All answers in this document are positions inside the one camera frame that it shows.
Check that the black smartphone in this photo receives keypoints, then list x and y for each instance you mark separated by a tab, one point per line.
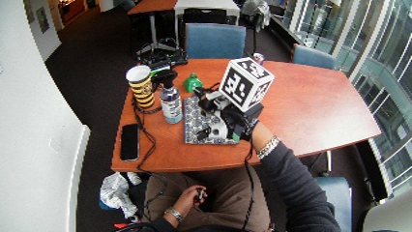
130	142

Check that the the person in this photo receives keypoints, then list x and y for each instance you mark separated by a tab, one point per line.
223	193

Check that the black mesh chair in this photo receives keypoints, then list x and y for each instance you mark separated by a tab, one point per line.
206	16

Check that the small green bottle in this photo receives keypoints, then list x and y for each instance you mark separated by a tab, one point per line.
193	83

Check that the glass window wall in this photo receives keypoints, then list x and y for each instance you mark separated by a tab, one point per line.
378	64

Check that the white cube with black markers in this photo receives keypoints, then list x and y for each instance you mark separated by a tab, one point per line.
245	83

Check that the grey jacket on chair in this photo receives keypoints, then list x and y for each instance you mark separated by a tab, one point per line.
257	11

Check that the brown background table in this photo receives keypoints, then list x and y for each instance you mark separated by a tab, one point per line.
153	5

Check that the black electronics box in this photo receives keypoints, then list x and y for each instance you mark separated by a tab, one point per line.
161	59

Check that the white chair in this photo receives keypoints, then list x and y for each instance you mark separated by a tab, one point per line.
389	214

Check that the blue upholstered chair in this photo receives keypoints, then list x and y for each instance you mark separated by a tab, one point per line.
314	57
215	42
337	203

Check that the small black clicker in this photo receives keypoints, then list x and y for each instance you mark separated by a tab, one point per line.
201	194

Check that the yellow black striped cup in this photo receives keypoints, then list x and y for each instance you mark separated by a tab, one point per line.
142	88

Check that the framed wall picture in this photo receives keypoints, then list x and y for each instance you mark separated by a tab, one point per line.
43	19

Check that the silver wristwatch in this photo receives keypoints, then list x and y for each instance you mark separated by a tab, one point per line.
174	214

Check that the drink can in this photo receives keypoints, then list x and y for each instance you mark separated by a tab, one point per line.
258	58

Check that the white crumpled bag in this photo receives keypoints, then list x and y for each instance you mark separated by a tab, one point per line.
115	193

